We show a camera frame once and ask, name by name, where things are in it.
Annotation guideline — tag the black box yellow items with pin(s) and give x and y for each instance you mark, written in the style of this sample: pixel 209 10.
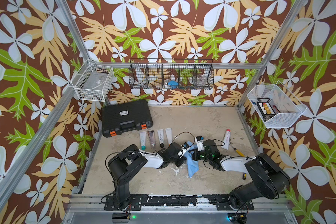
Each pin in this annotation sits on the black box yellow items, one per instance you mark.
pixel 265 108

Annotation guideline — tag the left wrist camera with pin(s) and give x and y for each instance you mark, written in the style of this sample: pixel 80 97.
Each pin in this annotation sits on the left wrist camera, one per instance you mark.
pixel 184 148

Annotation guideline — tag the white tube black cap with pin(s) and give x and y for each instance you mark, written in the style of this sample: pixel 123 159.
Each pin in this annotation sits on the white tube black cap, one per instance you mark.
pixel 160 133

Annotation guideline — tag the black tool case orange latches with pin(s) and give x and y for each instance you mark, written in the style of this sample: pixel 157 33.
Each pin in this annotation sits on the black tool case orange latches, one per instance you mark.
pixel 126 117

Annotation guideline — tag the yellow handle screwdriver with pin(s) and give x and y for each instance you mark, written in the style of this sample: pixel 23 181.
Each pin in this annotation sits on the yellow handle screwdriver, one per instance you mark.
pixel 237 151

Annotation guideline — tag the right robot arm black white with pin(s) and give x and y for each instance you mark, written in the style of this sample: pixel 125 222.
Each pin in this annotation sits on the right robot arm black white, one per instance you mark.
pixel 268 179

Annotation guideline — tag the white tube orange cap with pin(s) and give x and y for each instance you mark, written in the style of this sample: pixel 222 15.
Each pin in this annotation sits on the white tube orange cap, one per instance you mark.
pixel 169 135

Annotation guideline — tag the blue microfiber cloth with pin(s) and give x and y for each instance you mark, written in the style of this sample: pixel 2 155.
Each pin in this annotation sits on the blue microfiber cloth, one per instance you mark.
pixel 192 165

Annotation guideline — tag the white tube pink cap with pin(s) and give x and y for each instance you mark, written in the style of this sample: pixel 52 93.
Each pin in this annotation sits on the white tube pink cap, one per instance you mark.
pixel 226 140

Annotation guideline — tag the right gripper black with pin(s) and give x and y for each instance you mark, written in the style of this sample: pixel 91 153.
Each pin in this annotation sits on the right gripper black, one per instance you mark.
pixel 194 155

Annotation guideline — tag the silver purple toothpaste tube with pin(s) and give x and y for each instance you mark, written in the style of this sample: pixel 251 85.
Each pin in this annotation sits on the silver purple toothpaste tube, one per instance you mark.
pixel 151 135

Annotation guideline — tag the white tube teal cap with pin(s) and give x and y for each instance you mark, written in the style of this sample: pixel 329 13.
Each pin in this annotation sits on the white tube teal cap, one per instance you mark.
pixel 143 140

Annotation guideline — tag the black wire basket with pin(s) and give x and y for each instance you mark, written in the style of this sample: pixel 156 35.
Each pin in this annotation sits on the black wire basket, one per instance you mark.
pixel 189 73

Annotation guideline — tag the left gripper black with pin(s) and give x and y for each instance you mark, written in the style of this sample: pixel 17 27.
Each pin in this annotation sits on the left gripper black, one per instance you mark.
pixel 179 163

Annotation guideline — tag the white wire basket left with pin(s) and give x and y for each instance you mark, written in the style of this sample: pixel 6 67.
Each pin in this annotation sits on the white wire basket left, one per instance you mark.
pixel 92 81

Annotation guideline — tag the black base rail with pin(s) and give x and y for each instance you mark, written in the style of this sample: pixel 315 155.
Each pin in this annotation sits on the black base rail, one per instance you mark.
pixel 220 201

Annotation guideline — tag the white wire basket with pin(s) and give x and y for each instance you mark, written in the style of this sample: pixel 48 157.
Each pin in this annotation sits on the white wire basket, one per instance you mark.
pixel 92 81
pixel 287 106

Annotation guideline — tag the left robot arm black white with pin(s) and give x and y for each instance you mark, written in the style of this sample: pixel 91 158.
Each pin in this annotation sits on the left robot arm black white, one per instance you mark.
pixel 125 165

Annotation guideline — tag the white wire basket right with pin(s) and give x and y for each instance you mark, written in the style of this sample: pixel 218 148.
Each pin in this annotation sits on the white wire basket right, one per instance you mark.
pixel 287 106

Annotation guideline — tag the blue object in basket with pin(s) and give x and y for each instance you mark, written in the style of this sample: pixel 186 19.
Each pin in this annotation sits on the blue object in basket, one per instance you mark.
pixel 173 84

